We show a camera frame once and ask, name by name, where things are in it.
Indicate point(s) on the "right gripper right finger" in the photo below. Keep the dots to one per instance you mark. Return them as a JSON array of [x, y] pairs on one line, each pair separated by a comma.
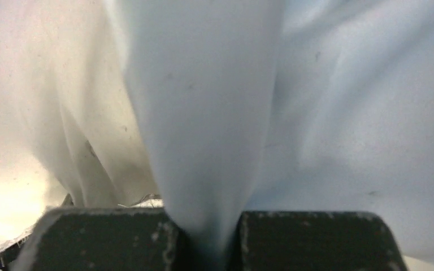
[[315, 240]]

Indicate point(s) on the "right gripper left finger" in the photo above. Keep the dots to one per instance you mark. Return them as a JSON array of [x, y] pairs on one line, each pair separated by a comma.
[[104, 239]]

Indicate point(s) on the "white pillow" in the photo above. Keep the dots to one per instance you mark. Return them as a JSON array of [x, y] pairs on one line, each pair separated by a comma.
[[67, 126]]

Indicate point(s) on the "light blue pillowcase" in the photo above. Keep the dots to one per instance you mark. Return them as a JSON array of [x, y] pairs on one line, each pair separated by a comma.
[[285, 105]]

